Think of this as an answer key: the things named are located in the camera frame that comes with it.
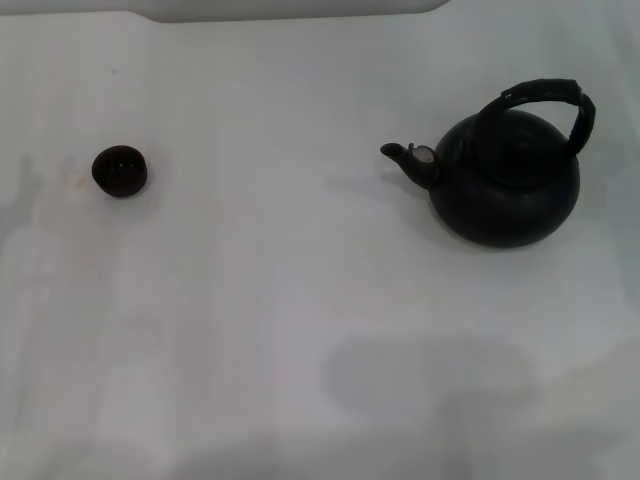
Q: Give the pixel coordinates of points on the dark brown ceramic teacup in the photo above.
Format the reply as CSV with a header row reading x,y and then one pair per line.
x,y
120,172

